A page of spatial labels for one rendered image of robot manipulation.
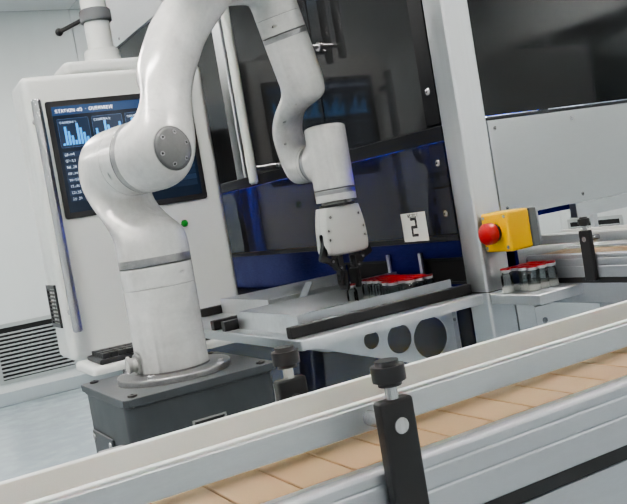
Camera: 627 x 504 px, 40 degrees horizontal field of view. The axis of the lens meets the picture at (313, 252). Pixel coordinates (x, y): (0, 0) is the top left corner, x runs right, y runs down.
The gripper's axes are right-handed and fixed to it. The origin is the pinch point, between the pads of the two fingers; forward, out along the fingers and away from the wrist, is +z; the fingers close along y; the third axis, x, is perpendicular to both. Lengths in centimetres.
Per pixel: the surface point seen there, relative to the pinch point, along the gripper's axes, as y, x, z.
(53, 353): -44, -531, 63
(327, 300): 1.9, -7.2, 4.4
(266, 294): -0.4, -41.4, 3.8
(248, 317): 22.7, -2.3, 3.5
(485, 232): -11.0, 31.0, -6.0
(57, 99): 33, -77, -54
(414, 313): 1.6, 23.2, 6.4
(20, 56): -61, -532, -167
